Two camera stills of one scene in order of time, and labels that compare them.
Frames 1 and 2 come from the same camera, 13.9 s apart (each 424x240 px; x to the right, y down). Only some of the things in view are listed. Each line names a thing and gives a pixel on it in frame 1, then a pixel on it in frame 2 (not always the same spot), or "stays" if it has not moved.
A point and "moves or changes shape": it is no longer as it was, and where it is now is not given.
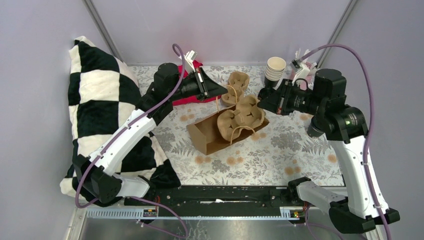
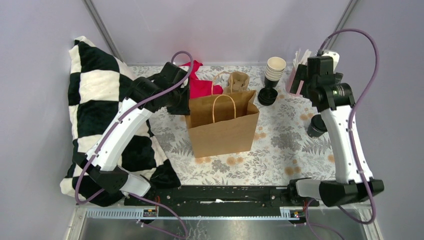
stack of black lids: [266, 92] stays
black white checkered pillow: [102, 90] stays
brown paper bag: [205, 132] moves or changes shape
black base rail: [220, 196] stays
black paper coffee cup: [313, 132] stays
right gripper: [274, 104] -> [301, 75]
